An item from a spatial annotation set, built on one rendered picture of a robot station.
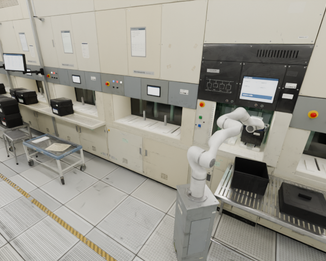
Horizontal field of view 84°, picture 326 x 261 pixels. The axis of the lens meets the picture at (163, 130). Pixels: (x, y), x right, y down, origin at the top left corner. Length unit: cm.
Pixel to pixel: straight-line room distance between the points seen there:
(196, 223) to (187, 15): 192
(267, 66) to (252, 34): 30
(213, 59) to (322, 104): 98
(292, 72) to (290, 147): 67
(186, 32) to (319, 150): 189
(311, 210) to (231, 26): 159
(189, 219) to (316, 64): 158
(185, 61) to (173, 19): 43
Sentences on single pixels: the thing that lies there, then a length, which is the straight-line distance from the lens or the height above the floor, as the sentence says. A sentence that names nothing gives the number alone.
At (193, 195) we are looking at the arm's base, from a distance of 161.
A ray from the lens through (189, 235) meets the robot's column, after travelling 179.
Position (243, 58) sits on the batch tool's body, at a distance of 192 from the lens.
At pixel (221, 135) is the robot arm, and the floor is 127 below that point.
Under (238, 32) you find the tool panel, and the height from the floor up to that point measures 204.
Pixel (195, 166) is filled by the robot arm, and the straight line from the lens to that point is 149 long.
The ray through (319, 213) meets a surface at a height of 86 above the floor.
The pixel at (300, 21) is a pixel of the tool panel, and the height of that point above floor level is 211.
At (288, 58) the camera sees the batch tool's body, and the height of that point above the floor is 184.
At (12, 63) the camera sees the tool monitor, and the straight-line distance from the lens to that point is 390.
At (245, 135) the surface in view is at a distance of 226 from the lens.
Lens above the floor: 186
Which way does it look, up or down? 23 degrees down
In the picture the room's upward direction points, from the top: 2 degrees clockwise
